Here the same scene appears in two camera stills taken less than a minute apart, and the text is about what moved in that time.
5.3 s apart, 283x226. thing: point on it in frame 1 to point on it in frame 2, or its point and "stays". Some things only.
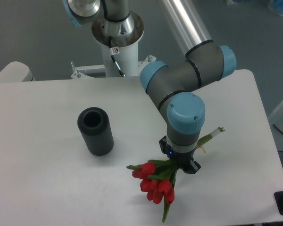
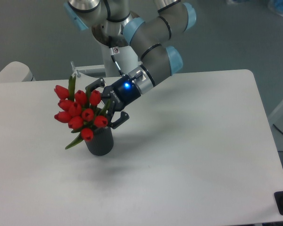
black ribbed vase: (95, 124) stays
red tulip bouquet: (157, 176) to (82, 111)
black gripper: (182, 159) to (119, 94)
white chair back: (15, 71) stays
